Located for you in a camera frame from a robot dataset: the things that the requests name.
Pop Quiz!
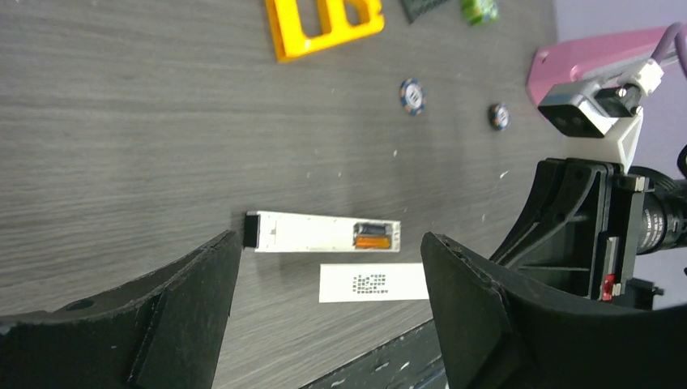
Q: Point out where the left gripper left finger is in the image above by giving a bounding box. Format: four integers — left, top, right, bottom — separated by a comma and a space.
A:
1, 231, 241, 388

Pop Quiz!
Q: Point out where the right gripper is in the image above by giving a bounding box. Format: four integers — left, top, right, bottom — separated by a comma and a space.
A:
490, 158, 652, 301

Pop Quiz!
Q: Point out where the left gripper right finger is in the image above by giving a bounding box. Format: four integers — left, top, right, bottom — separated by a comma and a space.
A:
420, 233, 686, 388

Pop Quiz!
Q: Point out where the long white remote lid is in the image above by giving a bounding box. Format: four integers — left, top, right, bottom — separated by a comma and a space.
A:
318, 263, 429, 303

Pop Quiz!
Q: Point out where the white remote battery cover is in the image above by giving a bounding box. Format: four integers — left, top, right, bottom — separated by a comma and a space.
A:
243, 211, 401, 253

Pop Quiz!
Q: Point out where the orange small cylinder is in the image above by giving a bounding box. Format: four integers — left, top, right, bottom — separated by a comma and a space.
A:
354, 235, 392, 250

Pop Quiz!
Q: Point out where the black battery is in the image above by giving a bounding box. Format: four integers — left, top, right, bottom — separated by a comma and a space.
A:
354, 223, 393, 237

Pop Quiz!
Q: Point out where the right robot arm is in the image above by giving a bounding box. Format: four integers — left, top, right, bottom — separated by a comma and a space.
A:
491, 158, 686, 310

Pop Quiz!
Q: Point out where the poker chip right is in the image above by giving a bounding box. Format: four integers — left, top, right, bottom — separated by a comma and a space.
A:
488, 103, 510, 130

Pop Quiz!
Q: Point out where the poker chip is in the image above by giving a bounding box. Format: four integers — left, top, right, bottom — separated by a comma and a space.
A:
488, 103, 510, 130
399, 79, 426, 116

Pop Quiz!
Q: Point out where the pink metronome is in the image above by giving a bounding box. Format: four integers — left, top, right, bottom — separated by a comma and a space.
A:
526, 24, 686, 105

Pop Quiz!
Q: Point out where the poker chip left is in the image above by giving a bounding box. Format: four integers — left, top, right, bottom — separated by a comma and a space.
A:
399, 79, 426, 116

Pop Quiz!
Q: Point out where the green monster toy cube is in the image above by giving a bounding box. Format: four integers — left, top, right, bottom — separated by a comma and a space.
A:
460, 0, 499, 26

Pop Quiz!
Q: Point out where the grey lego baseplate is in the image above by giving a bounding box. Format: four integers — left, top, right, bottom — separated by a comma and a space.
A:
400, 0, 448, 24

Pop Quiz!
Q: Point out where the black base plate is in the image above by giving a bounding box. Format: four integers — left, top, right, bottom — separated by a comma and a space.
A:
305, 319, 449, 389

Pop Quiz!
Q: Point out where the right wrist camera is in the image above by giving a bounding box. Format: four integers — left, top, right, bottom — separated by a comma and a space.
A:
538, 58, 664, 173

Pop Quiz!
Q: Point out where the yellow triangular frame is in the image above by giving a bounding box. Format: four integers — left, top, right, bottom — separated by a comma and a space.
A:
265, 0, 385, 62

